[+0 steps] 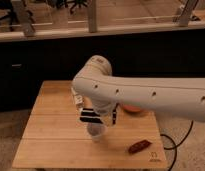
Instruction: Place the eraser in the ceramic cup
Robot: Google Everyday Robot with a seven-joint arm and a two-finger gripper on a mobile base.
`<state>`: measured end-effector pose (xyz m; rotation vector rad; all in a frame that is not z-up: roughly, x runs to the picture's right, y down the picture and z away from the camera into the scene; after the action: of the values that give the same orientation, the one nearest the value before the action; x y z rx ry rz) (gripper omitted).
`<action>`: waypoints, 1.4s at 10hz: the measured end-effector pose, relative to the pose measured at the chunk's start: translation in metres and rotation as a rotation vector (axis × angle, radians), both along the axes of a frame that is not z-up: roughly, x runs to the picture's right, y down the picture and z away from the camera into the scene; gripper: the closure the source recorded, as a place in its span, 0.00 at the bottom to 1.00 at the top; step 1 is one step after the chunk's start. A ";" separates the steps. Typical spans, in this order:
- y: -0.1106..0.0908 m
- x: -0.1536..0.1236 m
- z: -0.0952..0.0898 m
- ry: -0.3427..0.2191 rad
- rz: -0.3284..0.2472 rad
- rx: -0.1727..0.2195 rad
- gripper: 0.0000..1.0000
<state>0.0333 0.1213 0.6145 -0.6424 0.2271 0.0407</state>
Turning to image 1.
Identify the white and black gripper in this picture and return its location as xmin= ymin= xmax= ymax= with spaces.
xmin=79 ymin=103 xmax=118 ymax=126

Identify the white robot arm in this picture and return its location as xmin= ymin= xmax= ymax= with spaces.
xmin=72 ymin=55 xmax=205 ymax=122

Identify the white ceramic cup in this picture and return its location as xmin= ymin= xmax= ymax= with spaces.
xmin=87 ymin=123 xmax=105 ymax=141

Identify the dark brown eraser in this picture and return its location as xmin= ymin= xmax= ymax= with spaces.
xmin=128 ymin=140 xmax=151 ymax=154

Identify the orange bowl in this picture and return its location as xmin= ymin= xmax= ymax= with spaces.
xmin=120 ymin=104 xmax=142 ymax=113

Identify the wooden table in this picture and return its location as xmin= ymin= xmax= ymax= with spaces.
xmin=12 ymin=81 xmax=167 ymax=169

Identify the dark cabinet counter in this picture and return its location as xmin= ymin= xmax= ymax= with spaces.
xmin=0 ymin=29 xmax=205 ymax=111

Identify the black office chair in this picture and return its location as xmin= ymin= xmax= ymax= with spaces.
xmin=0 ymin=0 xmax=36 ymax=32

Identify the black cable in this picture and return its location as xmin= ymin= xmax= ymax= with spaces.
xmin=160 ymin=120 xmax=194 ymax=171

